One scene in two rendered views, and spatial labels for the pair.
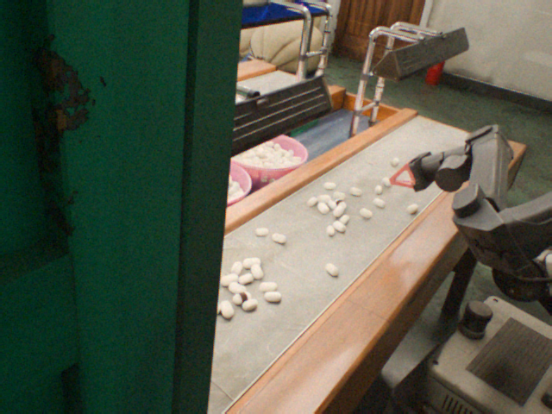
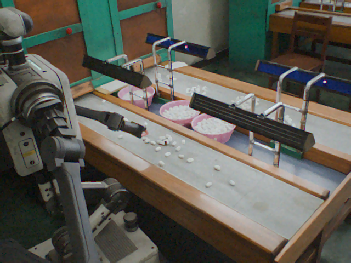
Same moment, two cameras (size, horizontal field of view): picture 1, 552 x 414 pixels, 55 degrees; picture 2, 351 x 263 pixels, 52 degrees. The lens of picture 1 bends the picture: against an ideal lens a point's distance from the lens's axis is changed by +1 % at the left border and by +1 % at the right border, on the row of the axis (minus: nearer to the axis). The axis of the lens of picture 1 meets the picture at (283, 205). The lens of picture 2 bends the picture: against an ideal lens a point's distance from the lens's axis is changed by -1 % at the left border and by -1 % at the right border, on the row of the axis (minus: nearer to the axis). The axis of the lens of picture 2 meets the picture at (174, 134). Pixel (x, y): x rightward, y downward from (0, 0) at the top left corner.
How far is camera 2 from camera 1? 2.57 m
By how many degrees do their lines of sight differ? 88
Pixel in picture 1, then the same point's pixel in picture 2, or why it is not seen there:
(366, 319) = (91, 137)
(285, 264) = not seen: hidden behind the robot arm
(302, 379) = not seen: hidden behind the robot
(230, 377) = (85, 120)
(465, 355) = (117, 219)
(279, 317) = (102, 127)
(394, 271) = (112, 147)
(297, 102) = (129, 76)
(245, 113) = (113, 68)
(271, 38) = not seen: outside the picture
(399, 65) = (193, 101)
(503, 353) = (114, 234)
